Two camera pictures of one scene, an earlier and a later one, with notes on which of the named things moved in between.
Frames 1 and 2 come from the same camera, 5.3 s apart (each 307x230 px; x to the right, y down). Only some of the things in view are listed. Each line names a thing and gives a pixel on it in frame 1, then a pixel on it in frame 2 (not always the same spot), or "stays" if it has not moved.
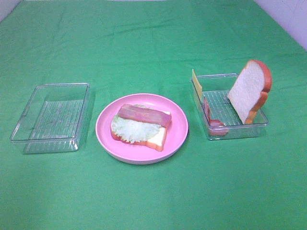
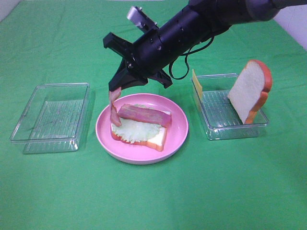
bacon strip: (216, 128) to (114, 95)
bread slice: (250, 93) stays
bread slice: (157, 142) stays
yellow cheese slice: (198, 86) stays
